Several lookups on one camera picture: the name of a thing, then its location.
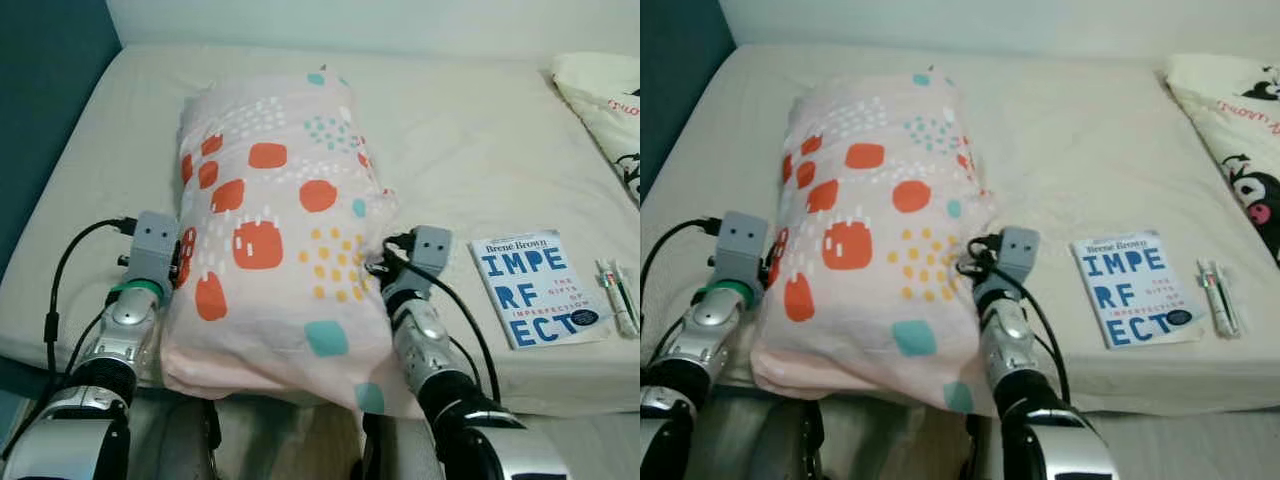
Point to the teal upholstered headboard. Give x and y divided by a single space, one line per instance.
680 80
50 100

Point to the grey right robot leg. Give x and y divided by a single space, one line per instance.
985 455
395 455

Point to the white book with blue letters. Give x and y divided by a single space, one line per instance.
1130 290
535 290

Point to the bed with cream sheet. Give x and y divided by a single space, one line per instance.
1080 150
470 150

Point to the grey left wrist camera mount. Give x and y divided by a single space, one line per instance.
155 245
742 245

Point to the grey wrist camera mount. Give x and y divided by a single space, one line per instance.
1015 250
155 245
742 245
430 250

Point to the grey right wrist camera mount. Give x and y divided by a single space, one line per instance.
430 250
1015 250

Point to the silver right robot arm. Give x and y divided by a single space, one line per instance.
1005 340
420 340

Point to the grey robot leg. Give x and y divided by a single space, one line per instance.
395 455
985 455
195 445
795 445

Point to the pink pillow with orange spots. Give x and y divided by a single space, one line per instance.
280 200
880 200

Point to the cream cartoon print blanket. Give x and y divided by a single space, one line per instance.
610 110
1240 130

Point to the grey left robot leg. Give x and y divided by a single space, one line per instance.
795 445
195 445

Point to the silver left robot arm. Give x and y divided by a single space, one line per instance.
715 320
125 320

